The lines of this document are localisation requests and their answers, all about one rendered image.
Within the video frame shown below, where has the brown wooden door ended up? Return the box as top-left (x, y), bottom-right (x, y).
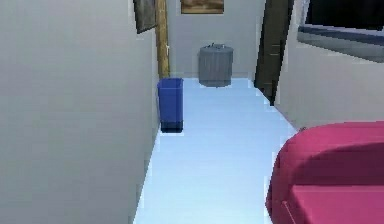
top-left (155, 0), bottom-right (171, 80)

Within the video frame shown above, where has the blue rectangular bin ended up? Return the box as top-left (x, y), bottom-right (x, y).
top-left (156, 77), bottom-right (185, 134)

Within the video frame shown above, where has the pink sofa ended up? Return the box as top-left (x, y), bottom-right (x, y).
top-left (265, 120), bottom-right (384, 224)

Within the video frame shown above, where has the grey round trash can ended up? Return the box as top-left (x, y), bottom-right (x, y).
top-left (198, 42), bottom-right (235, 88)

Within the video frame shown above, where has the brown framed wall picture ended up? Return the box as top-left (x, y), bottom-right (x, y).
top-left (180, 0), bottom-right (225, 15)

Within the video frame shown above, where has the dark framed wall picture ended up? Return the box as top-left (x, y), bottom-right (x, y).
top-left (132, 0), bottom-right (158, 35)

